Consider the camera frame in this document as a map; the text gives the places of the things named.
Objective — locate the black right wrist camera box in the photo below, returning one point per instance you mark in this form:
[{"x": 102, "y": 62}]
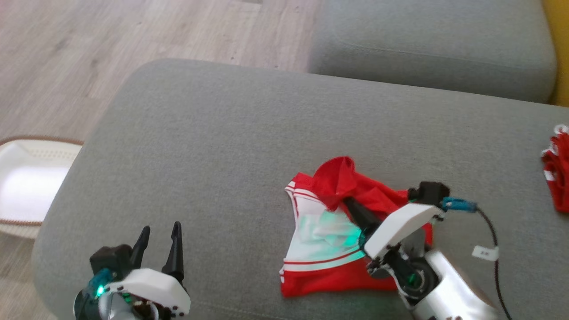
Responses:
[{"x": 429, "y": 192}]

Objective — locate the white laundry basket brown rim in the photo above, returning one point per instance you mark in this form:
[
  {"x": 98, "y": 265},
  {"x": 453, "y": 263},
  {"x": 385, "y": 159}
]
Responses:
[{"x": 31, "y": 186}]

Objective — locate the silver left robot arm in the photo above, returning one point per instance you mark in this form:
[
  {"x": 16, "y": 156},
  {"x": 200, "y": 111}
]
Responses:
[{"x": 113, "y": 309}]

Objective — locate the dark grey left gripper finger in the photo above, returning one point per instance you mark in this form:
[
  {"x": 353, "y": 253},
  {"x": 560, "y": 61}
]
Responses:
[
  {"x": 174, "y": 253},
  {"x": 140, "y": 249}
]

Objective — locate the grey sofa with yellow backrest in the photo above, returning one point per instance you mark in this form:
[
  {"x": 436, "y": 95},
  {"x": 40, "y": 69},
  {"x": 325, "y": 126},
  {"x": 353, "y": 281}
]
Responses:
[{"x": 422, "y": 40}]

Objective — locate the red number 23 basketball jersey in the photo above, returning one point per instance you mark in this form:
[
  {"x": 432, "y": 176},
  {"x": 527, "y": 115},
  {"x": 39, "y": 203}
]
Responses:
[{"x": 320, "y": 280}]

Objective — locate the red shorts with white stripe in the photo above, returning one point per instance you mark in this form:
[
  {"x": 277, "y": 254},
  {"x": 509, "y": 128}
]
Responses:
[{"x": 559, "y": 173}]

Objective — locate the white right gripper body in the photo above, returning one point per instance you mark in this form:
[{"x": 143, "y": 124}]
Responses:
[{"x": 400, "y": 226}]

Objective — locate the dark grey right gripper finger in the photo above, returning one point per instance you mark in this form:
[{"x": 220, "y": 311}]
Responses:
[{"x": 361, "y": 215}]

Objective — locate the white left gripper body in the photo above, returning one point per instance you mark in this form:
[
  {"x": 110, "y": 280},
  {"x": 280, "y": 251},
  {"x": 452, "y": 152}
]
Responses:
[{"x": 153, "y": 286}]

